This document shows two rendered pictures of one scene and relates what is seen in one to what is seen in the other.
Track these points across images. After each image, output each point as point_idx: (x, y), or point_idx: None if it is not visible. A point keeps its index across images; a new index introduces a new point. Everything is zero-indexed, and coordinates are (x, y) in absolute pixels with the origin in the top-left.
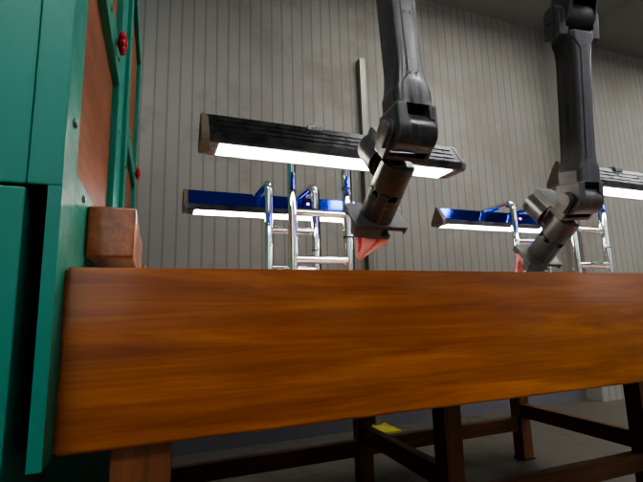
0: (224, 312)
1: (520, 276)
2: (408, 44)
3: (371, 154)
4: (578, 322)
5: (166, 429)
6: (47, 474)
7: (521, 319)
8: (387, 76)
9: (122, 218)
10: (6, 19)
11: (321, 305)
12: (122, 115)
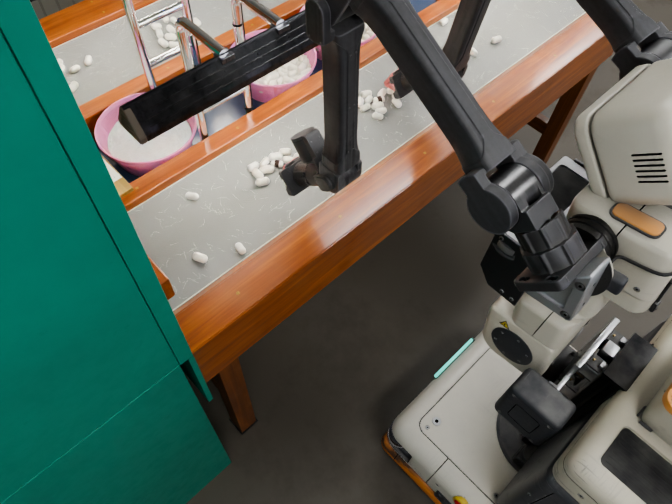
0: (252, 318)
1: (390, 201)
2: (349, 132)
3: (306, 161)
4: (415, 196)
5: (237, 355)
6: None
7: (386, 217)
8: (328, 141)
9: (164, 287)
10: (144, 338)
11: (292, 285)
12: None
